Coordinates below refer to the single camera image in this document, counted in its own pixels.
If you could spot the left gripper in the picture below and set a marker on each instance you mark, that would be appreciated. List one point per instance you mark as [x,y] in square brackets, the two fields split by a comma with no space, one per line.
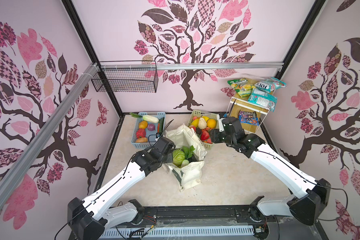
[169,159]

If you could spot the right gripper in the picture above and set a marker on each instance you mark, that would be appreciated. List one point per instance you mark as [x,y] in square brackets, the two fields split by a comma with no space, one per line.
[214,134]

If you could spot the green cabbage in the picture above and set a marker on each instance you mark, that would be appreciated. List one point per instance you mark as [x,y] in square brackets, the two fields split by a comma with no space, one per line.
[178,157]

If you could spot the cream canvas grocery bag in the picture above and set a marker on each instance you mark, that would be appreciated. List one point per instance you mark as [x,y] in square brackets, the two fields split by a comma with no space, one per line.
[190,175]

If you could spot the white daikon radish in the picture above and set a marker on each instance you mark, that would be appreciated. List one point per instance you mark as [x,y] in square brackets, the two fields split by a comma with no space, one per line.
[189,152]

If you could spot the red strawberry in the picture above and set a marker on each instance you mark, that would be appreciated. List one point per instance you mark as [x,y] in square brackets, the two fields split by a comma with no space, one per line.
[205,135]

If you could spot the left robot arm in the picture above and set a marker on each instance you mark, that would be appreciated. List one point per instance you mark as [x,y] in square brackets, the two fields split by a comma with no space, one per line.
[90,217]

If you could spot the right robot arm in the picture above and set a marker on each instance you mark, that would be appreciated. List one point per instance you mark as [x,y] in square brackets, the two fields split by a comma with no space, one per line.
[309,196]

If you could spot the green yellow snack bag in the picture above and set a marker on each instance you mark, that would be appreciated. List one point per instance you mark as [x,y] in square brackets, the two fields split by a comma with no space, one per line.
[242,87]

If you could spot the teal white snack bag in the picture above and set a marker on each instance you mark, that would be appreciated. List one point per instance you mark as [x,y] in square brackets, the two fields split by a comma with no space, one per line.
[269,85]

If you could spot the orange fruit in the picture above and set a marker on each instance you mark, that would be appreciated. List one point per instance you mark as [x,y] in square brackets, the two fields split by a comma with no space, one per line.
[212,123]

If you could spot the blue plastic vegetable basket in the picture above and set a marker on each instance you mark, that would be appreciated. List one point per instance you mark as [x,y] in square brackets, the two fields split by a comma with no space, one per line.
[151,135]

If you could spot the white wooden shelf rack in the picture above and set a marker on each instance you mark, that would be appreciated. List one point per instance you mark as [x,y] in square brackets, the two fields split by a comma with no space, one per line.
[248,103]

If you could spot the green cucumber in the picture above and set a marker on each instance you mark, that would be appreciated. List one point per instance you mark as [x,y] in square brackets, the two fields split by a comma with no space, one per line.
[161,125]

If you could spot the beige pear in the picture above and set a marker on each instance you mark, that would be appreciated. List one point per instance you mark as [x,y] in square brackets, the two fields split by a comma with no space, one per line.
[202,124]

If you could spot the green plastic fruit basket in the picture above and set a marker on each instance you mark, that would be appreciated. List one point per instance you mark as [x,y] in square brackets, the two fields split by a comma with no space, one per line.
[196,114]

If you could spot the yellow bell pepper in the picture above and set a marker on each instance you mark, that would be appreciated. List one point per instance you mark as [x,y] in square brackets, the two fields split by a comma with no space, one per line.
[143,125]

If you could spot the yellow banana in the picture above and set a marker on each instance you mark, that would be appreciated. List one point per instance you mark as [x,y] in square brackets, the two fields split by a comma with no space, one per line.
[195,123]

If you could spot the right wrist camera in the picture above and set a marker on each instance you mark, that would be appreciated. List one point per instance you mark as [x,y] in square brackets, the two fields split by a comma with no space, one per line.
[220,117]

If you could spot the black wire wall basket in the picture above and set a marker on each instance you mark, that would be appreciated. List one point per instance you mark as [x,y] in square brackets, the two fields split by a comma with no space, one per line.
[127,77]

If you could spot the white cable duct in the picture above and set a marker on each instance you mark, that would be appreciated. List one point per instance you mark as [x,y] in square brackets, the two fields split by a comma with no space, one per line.
[177,232]

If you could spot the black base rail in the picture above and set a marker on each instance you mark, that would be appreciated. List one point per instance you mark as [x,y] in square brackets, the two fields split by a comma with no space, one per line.
[268,228]

